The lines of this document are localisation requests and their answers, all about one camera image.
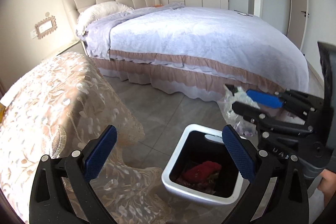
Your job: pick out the red trash in bin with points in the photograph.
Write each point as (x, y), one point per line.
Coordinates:
(201, 172)

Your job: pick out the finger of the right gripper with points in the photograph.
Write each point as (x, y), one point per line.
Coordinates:
(252, 111)
(275, 99)

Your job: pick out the embroidered beige tablecloth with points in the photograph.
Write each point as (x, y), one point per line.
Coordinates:
(58, 107)

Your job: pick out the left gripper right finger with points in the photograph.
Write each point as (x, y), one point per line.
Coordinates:
(289, 200)

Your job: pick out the white trash bin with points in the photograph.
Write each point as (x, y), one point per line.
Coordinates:
(196, 145)

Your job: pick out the person right hand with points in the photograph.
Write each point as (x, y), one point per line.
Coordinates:
(327, 185)

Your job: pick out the white door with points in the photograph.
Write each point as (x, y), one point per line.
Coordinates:
(298, 22)

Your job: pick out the bed with lavender cover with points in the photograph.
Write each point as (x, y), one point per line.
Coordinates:
(195, 51)

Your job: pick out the small dark item on bed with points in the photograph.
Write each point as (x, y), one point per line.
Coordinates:
(243, 13)

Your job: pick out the white pillow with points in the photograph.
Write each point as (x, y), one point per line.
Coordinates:
(99, 11)

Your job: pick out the framed wall switch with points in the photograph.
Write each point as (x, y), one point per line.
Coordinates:
(45, 26)

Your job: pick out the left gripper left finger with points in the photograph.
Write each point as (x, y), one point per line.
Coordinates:
(49, 202)

